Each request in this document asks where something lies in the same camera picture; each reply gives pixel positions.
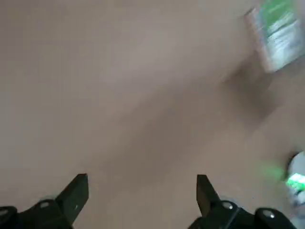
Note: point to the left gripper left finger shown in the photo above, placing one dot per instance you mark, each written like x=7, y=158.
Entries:
x=66, y=202

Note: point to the green cover book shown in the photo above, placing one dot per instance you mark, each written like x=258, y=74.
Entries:
x=281, y=35

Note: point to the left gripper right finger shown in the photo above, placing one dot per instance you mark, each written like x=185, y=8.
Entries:
x=209, y=202

